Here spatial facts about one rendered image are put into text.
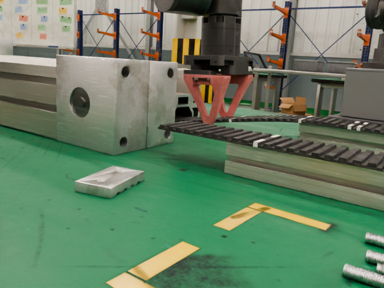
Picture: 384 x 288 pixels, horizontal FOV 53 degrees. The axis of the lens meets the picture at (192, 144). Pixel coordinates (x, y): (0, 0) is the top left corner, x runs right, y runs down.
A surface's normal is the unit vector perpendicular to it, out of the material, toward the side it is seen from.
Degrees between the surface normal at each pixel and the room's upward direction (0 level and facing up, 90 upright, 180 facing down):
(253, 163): 90
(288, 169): 90
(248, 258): 0
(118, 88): 90
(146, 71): 90
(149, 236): 0
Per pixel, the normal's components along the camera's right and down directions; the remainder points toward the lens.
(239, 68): 0.83, 0.13
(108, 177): 0.07, -0.98
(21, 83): -0.57, 0.14
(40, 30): -0.28, 0.11
